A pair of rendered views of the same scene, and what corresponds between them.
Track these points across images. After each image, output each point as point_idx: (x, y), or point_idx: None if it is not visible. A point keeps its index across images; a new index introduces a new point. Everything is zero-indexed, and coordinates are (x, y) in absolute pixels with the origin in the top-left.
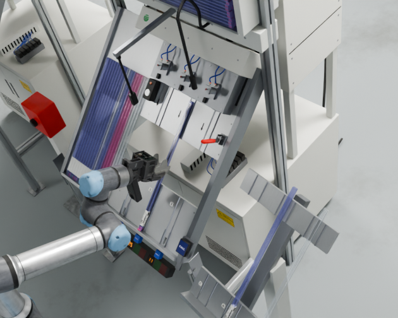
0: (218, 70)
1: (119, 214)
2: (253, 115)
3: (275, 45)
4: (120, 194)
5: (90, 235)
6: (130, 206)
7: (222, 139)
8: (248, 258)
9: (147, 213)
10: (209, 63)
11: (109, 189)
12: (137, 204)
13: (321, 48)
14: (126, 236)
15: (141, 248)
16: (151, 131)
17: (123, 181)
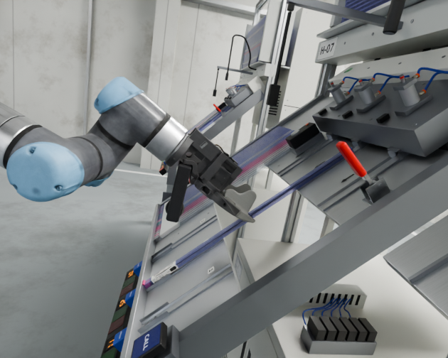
0: (440, 84)
1: (150, 256)
2: (407, 312)
3: None
4: (176, 237)
5: (6, 113)
6: (168, 253)
7: (381, 190)
8: None
9: (172, 266)
10: (422, 82)
11: (132, 125)
12: (177, 253)
13: None
14: (48, 167)
15: (123, 315)
16: (269, 248)
17: (163, 137)
